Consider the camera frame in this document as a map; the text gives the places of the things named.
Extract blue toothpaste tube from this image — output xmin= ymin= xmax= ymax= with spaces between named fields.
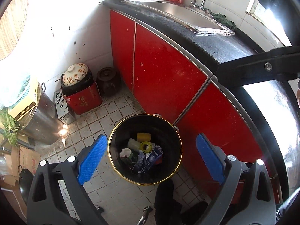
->
xmin=140 ymin=146 xmax=163 ymax=173

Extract yellow tape ring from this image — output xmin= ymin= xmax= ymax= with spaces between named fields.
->
xmin=139 ymin=141 xmax=153 ymax=154

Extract cream foam sponge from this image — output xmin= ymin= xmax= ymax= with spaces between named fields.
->
xmin=127 ymin=138 xmax=141 ymax=152

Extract black trash bin gold rim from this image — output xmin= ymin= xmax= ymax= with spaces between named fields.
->
xmin=107 ymin=114 xmax=183 ymax=186

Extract red kitchen cabinet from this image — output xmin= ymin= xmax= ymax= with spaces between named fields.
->
xmin=109 ymin=9 xmax=266 ymax=167

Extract blue white crumpled wrapper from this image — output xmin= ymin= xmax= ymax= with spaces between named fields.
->
xmin=134 ymin=150 xmax=146 ymax=171

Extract white perforated metal box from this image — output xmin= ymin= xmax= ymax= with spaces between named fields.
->
xmin=54 ymin=89 xmax=76 ymax=125

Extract large steel stockpot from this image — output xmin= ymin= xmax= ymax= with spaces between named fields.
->
xmin=19 ymin=83 xmax=64 ymax=145

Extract black wok pan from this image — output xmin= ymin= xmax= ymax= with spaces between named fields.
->
xmin=17 ymin=165 xmax=34 ymax=205

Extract green dish cloth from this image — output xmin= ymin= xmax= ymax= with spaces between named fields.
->
xmin=211 ymin=12 xmax=237 ymax=32

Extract floral lid ceramic pot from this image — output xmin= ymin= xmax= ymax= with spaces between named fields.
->
xmin=61 ymin=63 xmax=94 ymax=97

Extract yellow cardboard box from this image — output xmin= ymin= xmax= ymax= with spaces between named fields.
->
xmin=8 ymin=80 xmax=39 ymax=121

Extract dark brown clay jar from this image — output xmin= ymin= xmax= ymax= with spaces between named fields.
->
xmin=96 ymin=67 xmax=121 ymax=97

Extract green leafy vegetables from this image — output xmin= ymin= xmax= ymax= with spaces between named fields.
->
xmin=1 ymin=108 xmax=20 ymax=146

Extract stainless steel sink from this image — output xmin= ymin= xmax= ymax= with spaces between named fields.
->
xmin=124 ymin=0 xmax=235 ymax=36

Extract teal bowl with plastic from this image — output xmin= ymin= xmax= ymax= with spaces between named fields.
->
xmin=1 ymin=75 xmax=31 ymax=110

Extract round wooden board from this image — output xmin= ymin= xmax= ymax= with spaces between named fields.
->
xmin=1 ymin=0 xmax=29 ymax=60

